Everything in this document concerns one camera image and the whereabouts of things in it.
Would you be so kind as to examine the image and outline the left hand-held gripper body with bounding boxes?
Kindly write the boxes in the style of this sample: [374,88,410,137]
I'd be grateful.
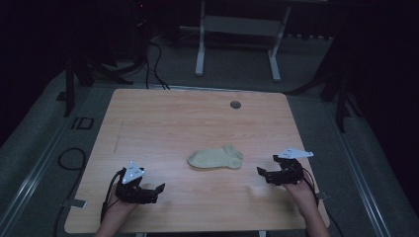
[114,160,158,205]

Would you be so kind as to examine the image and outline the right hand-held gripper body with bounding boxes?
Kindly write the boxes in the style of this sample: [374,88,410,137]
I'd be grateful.
[272,146,315,186]

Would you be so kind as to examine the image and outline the person's left hand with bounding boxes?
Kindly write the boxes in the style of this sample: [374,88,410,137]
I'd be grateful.
[106,183,140,216]

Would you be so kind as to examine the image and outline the person's right hand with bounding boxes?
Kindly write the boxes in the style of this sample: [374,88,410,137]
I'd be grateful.
[282,177,318,213]

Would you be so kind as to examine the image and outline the black metal stand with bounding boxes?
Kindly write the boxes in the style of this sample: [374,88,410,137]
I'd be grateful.
[284,33,364,133]
[63,45,135,119]

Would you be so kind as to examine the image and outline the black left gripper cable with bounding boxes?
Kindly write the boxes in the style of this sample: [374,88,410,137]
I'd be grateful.
[99,168,127,225]

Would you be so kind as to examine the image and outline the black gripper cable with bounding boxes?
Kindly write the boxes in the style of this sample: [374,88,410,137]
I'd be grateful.
[99,168,127,225]
[299,167,346,237]

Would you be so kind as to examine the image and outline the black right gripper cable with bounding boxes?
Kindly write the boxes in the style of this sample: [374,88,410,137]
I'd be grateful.
[299,167,346,237]

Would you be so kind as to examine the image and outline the metal floor rail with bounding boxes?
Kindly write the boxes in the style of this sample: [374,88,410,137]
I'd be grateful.
[327,98,393,237]
[0,121,68,237]

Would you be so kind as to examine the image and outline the black floor cables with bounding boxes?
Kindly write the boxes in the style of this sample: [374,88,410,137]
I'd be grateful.
[143,39,171,91]

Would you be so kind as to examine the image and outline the white desk frame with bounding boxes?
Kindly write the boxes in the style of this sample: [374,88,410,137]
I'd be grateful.
[194,0,293,83]

